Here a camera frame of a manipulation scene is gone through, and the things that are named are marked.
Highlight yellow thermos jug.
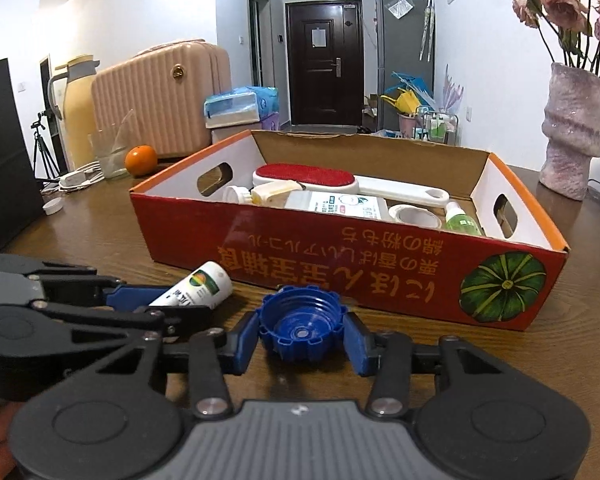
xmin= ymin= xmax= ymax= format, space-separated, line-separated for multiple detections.
xmin=47 ymin=54 xmax=101 ymax=173

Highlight hanging umbrella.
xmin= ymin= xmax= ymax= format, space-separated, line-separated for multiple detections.
xmin=419 ymin=0 xmax=435 ymax=61

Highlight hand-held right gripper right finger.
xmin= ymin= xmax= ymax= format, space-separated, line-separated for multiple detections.
xmin=342 ymin=310 xmax=503 ymax=418

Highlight red and white lint brush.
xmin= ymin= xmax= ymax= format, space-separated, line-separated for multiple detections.
xmin=252 ymin=163 xmax=451 ymax=208

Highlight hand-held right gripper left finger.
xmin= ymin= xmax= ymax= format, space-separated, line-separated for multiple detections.
xmin=97 ymin=310 xmax=261 ymax=418

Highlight white tape roll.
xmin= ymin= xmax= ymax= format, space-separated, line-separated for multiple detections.
xmin=389 ymin=204 xmax=441 ymax=228

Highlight white power strip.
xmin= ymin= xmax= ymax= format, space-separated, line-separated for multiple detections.
xmin=57 ymin=162 xmax=105 ymax=193

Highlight pink ribbed suitcase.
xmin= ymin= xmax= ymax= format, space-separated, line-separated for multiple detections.
xmin=90 ymin=39 xmax=232 ymax=163

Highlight black tripod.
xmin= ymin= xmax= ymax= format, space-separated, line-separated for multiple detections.
xmin=30 ymin=112 xmax=60 ymax=181

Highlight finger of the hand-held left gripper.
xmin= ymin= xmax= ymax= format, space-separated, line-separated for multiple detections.
xmin=34 ymin=305 xmax=225 ymax=376
xmin=0 ymin=254 xmax=155 ymax=307

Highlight clear glass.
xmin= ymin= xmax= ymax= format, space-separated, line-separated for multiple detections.
xmin=88 ymin=110 xmax=135 ymax=181

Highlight white tissue pack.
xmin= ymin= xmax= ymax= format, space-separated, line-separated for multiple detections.
xmin=203 ymin=86 xmax=261 ymax=128

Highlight green spray bottle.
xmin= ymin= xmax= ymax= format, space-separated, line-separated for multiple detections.
xmin=444 ymin=201 xmax=483 ymax=236

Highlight lavender flower bunch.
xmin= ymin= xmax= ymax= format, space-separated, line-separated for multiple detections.
xmin=442 ymin=65 xmax=466 ymax=111

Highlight blue tissue pack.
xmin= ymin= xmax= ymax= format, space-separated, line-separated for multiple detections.
xmin=250 ymin=86 xmax=281 ymax=116

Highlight black board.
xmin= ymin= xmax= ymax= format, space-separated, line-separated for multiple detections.
xmin=0 ymin=58 xmax=45 ymax=258

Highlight white labelled bottle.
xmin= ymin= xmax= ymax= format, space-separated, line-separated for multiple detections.
xmin=285 ymin=190 xmax=391 ymax=221

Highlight blue ribbed cap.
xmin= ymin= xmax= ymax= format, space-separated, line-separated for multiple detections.
xmin=257 ymin=285 xmax=348 ymax=365

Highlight red cardboard box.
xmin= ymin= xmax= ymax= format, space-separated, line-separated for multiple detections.
xmin=128 ymin=129 xmax=571 ymax=332

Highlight dried pink flowers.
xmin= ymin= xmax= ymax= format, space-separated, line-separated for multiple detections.
xmin=495 ymin=0 xmax=600 ymax=81

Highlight orange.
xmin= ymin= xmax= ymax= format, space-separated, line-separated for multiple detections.
xmin=124 ymin=145 xmax=158 ymax=177

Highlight dark brown door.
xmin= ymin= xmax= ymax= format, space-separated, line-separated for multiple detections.
xmin=285 ymin=1 xmax=365 ymax=128

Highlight grey refrigerator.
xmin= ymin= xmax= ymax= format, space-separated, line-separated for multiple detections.
xmin=376 ymin=0 xmax=435 ymax=131

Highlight pink textured vase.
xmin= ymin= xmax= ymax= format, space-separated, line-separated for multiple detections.
xmin=539 ymin=62 xmax=600 ymax=202

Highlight small white bottle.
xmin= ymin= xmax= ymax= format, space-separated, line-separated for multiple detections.
xmin=148 ymin=261 xmax=233 ymax=311

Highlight small rack with bottles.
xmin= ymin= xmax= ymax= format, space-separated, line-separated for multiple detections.
xmin=417 ymin=107 xmax=458 ymax=143

